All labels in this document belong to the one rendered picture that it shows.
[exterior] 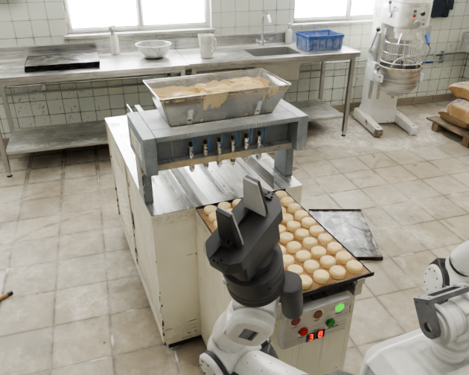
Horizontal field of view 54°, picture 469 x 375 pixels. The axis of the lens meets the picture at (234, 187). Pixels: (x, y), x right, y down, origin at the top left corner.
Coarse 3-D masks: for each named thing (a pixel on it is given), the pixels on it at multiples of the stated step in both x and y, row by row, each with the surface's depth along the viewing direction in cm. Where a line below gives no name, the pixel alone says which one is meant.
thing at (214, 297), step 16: (208, 272) 192; (208, 288) 197; (224, 288) 174; (336, 288) 149; (208, 304) 202; (224, 304) 178; (352, 304) 153; (208, 320) 208; (208, 336) 214; (272, 336) 144; (336, 336) 157; (288, 352) 151; (304, 352) 154; (320, 352) 158; (336, 352) 161; (304, 368) 158; (320, 368) 162; (336, 368) 166
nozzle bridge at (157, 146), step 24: (144, 120) 190; (240, 120) 190; (264, 120) 190; (288, 120) 193; (144, 144) 173; (168, 144) 186; (216, 144) 194; (240, 144) 199; (264, 144) 201; (288, 144) 203; (144, 168) 179; (168, 168) 185; (288, 168) 218; (144, 192) 194
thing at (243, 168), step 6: (240, 162) 219; (234, 168) 227; (240, 168) 219; (246, 168) 214; (240, 174) 221; (246, 174) 213; (252, 174) 208; (264, 186) 198; (354, 282) 144; (360, 282) 143; (348, 288) 148; (354, 288) 144; (360, 288) 145; (354, 294) 146
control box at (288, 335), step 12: (324, 300) 144; (336, 300) 144; (348, 300) 146; (312, 312) 141; (324, 312) 144; (336, 312) 146; (288, 324) 140; (300, 324) 142; (312, 324) 144; (324, 324) 146; (336, 324) 149; (288, 336) 142; (300, 336) 144
